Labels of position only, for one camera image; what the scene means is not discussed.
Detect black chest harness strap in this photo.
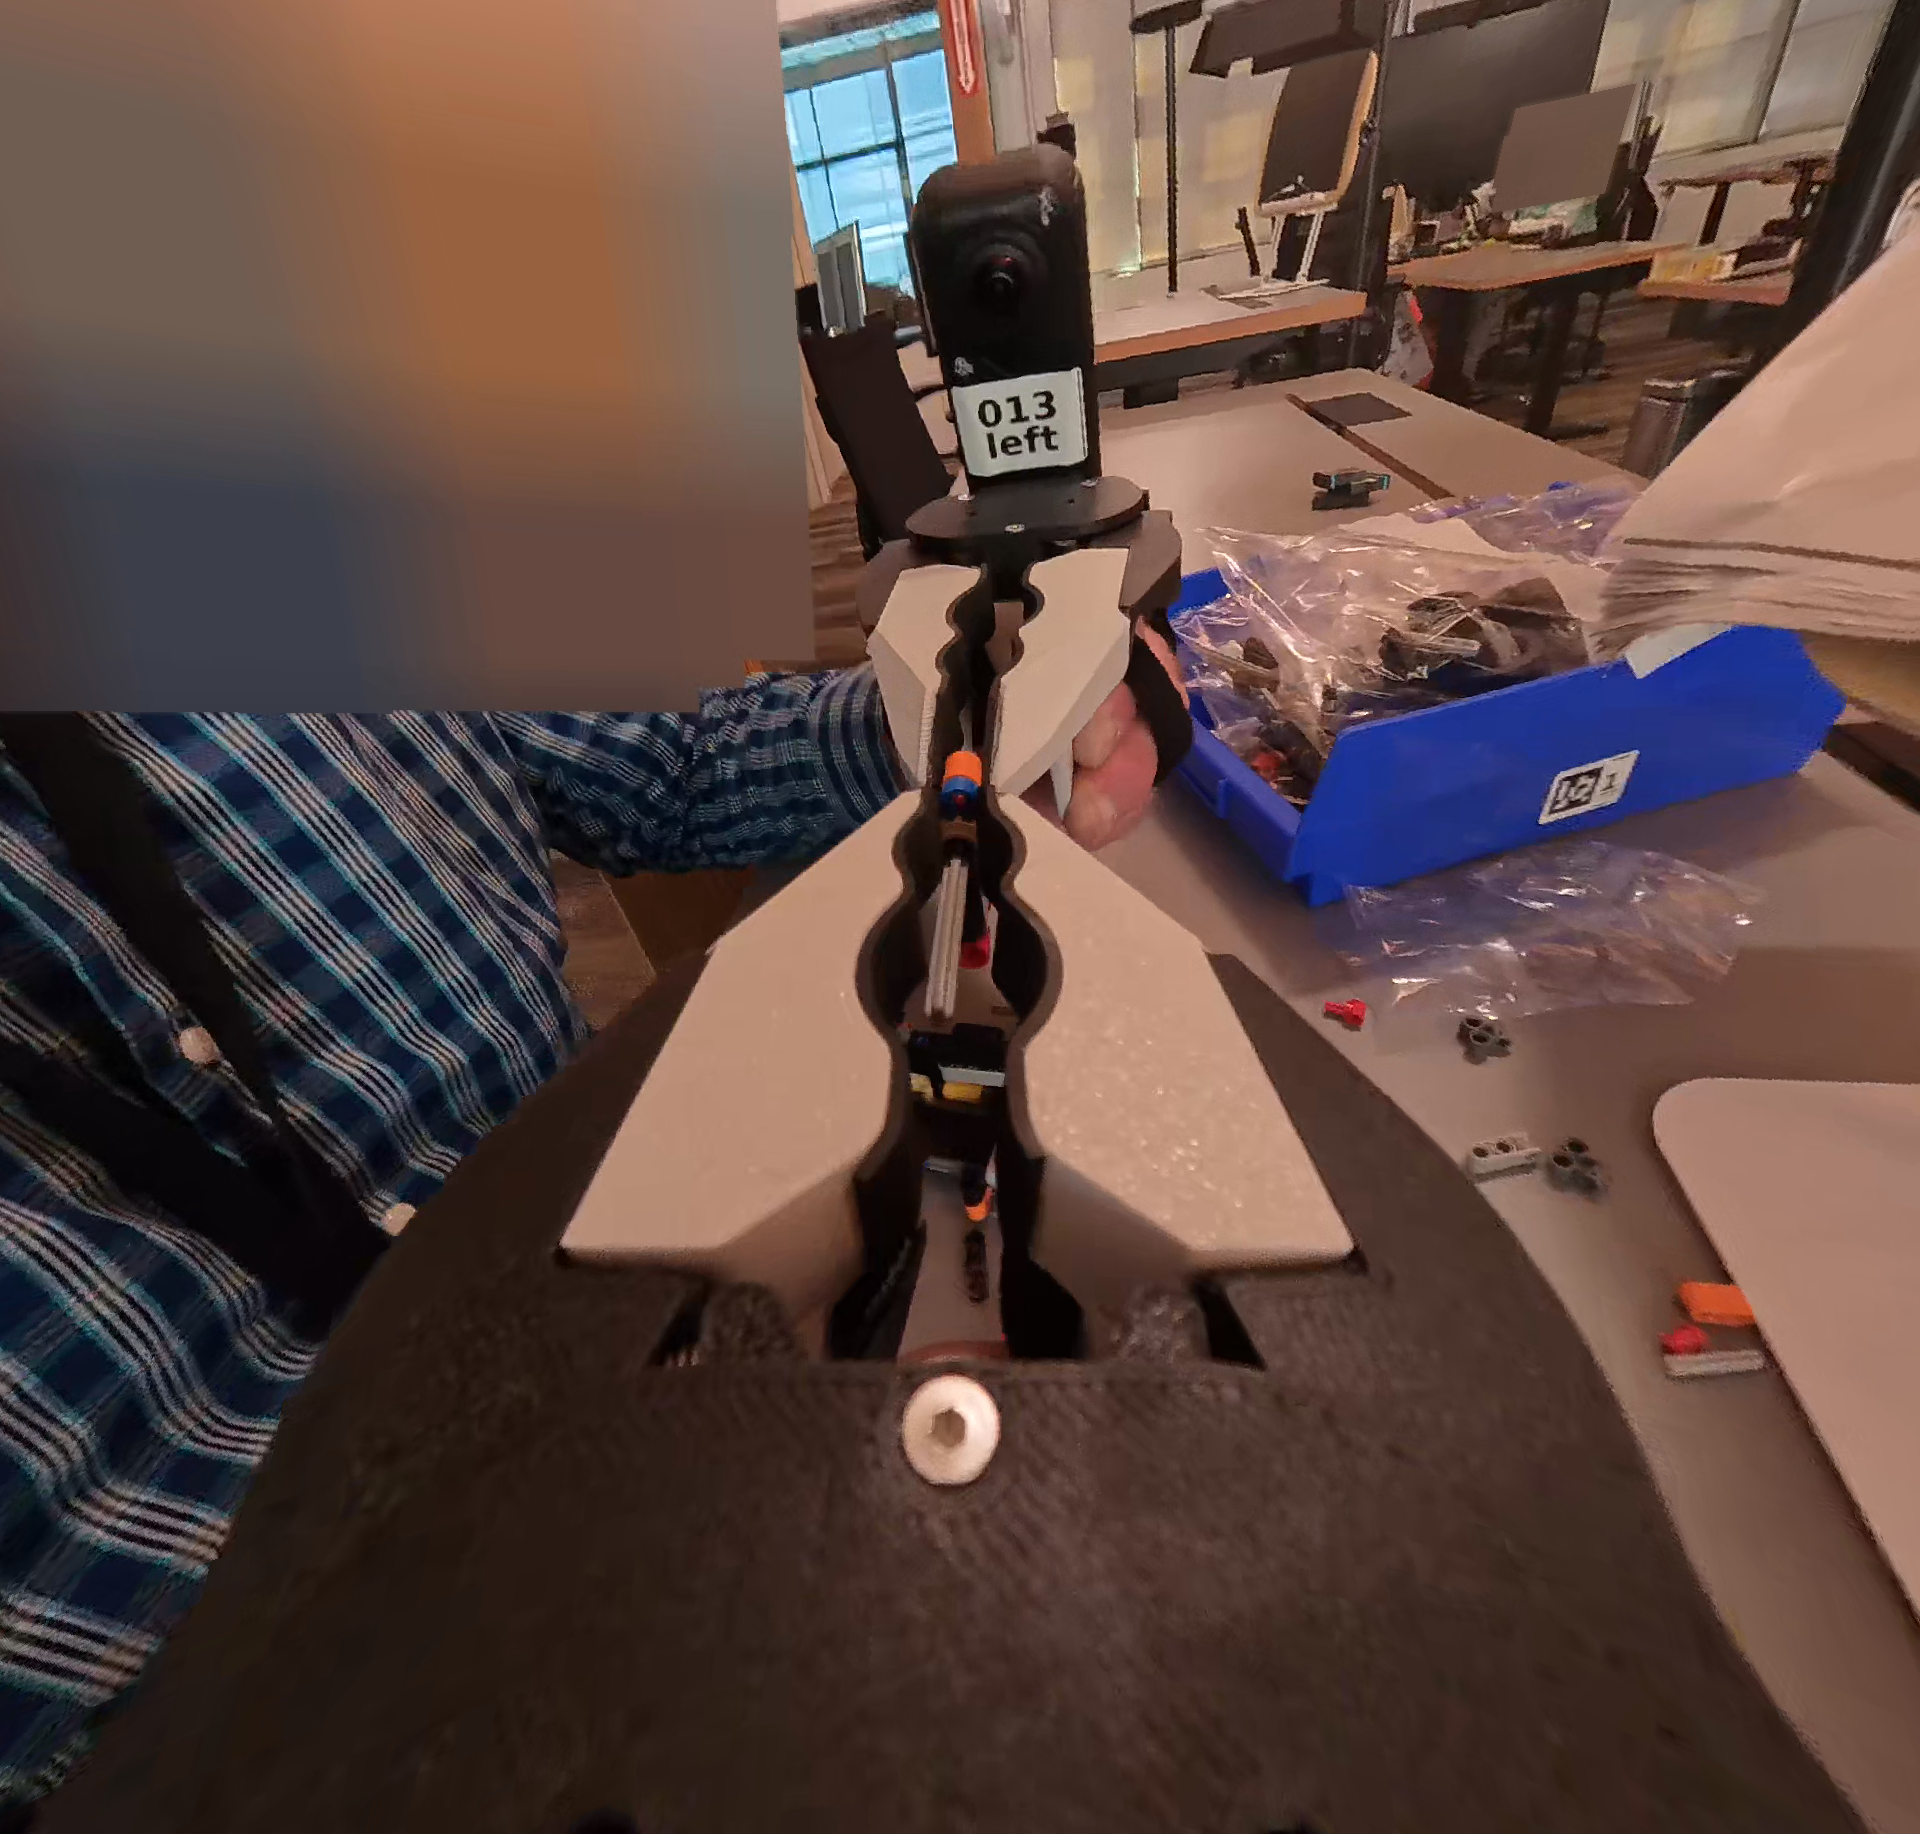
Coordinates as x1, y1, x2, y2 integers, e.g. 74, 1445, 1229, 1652
0, 708, 397, 1329

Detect open lego instruction booklet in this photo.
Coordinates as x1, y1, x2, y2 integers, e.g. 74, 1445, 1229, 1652
1592, 177, 1920, 653

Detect empty clear plastic bag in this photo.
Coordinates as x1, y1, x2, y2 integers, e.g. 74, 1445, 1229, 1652
1338, 841, 1773, 1016

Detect person's left hand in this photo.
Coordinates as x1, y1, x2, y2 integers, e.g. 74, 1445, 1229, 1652
1065, 664, 1177, 852

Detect person's left forearm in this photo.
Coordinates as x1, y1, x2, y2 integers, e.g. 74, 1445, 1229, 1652
503, 664, 917, 872

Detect small lego gear subassembly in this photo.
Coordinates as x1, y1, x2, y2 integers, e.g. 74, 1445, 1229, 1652
898, 757, 1007, 1026

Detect black overhead light panel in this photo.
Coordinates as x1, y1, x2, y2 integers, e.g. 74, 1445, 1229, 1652
1191, 0, 1389, 82

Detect clear bags of lego parts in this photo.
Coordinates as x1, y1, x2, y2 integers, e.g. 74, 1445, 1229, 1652
1191, 484, 1652, 806

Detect black office chair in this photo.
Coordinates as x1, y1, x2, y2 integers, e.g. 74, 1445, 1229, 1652
800, 321, 959, 559

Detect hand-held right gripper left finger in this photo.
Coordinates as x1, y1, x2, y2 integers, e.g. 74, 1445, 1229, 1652
559, 794, 946, 1320

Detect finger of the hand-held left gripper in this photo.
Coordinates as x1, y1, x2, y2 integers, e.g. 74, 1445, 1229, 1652
981, 545, 1137, 824
867, 567, 981, 794

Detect person's torso in plaid shirt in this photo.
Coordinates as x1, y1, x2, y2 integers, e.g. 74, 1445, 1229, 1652
0, 708, 603, 1804

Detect white book stand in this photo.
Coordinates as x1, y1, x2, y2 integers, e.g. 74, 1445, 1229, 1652
1646, 1076, 1920, 1616

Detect grey metal tumbler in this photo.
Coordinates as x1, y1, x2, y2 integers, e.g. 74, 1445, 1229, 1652
1626, 370, 1714, 478

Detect wooden office desk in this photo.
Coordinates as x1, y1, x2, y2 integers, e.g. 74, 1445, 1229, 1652
1389, 237, 1698, 436
1095, 284, 1376, 396

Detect black pole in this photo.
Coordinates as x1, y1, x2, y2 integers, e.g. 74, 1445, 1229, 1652
1784, 0, 1920, 356

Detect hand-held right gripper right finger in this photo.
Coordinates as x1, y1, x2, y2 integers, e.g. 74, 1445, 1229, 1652
981, 794, 1358, 1320

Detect blue plastic bin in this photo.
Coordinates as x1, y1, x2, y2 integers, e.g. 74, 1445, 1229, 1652
1170, 474, 1851, 911

